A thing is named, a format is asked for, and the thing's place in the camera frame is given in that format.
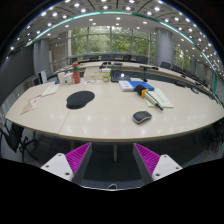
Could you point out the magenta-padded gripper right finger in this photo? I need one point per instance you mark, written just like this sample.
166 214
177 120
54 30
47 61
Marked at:
146 157

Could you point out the white lidded mug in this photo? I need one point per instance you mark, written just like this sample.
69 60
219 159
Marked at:
69 78

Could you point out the white paper cup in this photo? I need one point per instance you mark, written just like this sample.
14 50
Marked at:
61 78

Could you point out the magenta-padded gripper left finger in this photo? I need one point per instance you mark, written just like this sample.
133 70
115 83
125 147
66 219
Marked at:
78 156

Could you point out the dark conference chairs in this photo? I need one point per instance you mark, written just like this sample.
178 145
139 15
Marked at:
141 59

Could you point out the red and white leaflet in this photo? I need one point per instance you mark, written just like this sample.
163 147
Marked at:
31 103

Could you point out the white board panel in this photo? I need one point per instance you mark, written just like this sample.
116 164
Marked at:
42 77

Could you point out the black conference microphone unit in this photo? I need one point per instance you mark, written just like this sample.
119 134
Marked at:
56 81
148 67
104 63
118 63

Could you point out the conference microphone unit blue screen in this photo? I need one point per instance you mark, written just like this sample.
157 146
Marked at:
120 77

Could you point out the ceiling lights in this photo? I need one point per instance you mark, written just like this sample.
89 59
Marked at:
103 7

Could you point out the red bottle with green band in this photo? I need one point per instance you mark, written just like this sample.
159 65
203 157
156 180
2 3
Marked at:
76 74

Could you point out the blue and white book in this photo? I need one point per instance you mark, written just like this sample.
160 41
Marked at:
135 85

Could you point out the beige cardboard box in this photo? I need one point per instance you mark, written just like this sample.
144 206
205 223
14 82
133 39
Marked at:
93 74

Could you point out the black handheld microphone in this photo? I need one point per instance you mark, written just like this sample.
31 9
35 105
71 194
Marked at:
146 94

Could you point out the black computer mouse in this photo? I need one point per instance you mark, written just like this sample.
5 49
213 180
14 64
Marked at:
142 117

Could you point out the white booklet with red header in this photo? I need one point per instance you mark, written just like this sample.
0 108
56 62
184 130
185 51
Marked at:
50 90

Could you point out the colourful sticker sheet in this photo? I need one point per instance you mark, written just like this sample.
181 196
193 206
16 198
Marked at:
91 82

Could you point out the green-printed drink cup with straw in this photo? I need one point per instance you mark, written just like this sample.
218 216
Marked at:
106 75

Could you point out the black mouse pad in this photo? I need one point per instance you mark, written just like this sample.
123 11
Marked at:
80 99

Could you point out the black office chair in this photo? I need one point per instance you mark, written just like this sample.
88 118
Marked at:
13 135

